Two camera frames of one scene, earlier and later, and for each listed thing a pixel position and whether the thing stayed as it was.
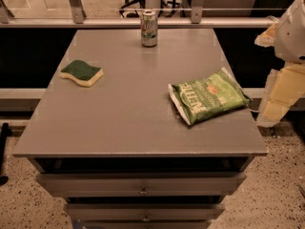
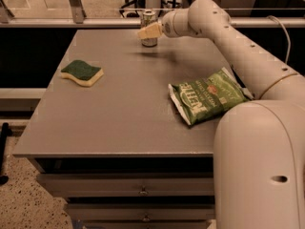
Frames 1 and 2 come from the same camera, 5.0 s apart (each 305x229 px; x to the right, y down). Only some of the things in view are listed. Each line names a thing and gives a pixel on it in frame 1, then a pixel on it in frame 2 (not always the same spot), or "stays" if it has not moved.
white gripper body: [292, 38] → [167, 25]
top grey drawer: [142, 184] stays
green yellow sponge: [81, 72] stays
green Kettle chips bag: [209, 94] stays
